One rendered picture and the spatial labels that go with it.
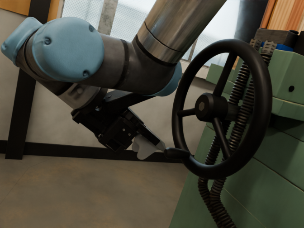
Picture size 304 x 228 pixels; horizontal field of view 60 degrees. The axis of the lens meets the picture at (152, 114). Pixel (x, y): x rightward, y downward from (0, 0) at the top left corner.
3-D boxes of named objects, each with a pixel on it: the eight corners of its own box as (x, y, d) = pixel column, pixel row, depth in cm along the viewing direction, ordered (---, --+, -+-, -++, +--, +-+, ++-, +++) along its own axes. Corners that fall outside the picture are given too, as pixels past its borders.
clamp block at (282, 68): (228, 80, 63) (242, 43, 61) (267, 91, 69) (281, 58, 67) (277, 98, 50) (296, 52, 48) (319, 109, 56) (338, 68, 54)
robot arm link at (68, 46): (135, 31, 34) (101, 41, 43) (45, 2, 28) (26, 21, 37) (127, 91, 34) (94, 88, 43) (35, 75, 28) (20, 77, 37)
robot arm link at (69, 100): (82, 59, 49) (89, 68, 42) (100, 76, 51) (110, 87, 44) (54, 89, 49) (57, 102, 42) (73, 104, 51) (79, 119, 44)
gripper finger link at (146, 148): (149, 165, 59) (121, 143, 54) (168, 146, 59) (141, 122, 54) (155, 173, 56) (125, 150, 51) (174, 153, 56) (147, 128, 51)
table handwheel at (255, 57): (192, 26, 62) (291, 51, 37) (253, 49, 70) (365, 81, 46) (154, 135, 70) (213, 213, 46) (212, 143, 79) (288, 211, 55)
